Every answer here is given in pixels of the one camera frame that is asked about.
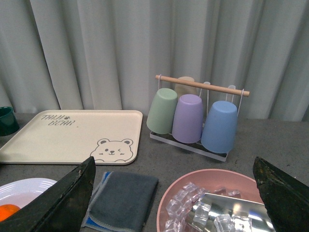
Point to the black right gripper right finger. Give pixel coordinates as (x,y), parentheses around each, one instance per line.
(285,198)

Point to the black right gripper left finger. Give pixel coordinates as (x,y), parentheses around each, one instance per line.
(61,208)

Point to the white ridged plate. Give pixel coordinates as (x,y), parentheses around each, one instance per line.
(22,192)

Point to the orange fruit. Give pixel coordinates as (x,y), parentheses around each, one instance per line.
(8,210)

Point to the grey microfibre cloth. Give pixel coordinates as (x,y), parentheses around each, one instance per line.
(121,202)

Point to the cream bear tray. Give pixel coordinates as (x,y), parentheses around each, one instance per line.
(72,136)

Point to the metal ice scoop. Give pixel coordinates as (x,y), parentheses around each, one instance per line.
(217,213)

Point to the pink bowl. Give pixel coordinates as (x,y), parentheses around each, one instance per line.
(210,179)

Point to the blue plastic cup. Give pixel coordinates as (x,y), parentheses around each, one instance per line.
(220,127)

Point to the dark green mug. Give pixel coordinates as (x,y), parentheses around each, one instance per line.
(8,122)

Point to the white cup rack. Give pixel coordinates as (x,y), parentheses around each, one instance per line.
(197,147)

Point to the purple plastic cup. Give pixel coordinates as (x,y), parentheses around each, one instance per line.
(188,119)

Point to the green plastic cup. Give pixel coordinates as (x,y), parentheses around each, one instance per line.
(162,110)

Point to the grey curtain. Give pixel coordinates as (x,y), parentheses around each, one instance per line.
(105,54)

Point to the beige plastic cup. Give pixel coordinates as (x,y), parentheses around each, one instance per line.
(184,89)

